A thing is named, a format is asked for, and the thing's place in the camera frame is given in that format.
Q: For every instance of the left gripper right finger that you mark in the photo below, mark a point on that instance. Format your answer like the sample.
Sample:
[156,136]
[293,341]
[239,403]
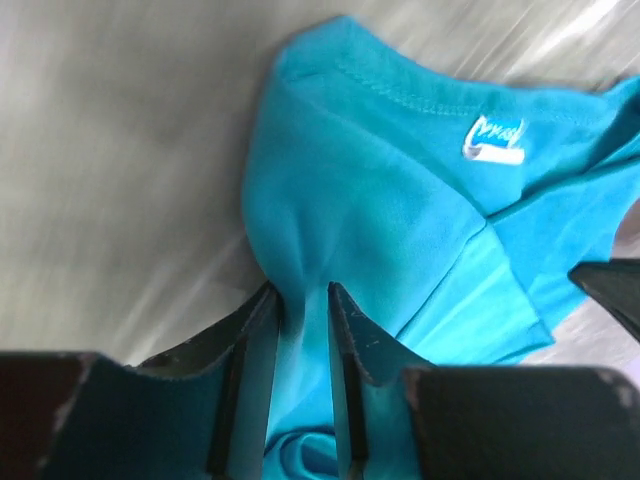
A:
[371,413]

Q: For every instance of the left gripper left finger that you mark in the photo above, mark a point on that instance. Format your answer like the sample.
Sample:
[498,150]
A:
[202,407]

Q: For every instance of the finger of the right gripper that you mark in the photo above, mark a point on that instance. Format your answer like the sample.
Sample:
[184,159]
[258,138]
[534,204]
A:
[614,285]

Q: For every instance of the teal t shirt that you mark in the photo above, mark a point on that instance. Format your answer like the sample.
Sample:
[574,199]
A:
[451,211]

